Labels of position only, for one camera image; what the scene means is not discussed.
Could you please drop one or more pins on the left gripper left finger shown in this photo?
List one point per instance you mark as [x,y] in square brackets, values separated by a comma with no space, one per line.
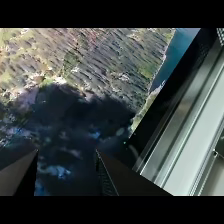
[18,176]

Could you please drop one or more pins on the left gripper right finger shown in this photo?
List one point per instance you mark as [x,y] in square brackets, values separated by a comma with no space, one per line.
[126,181]

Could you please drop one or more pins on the silver frame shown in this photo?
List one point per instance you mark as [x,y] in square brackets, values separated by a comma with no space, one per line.
[190,146]

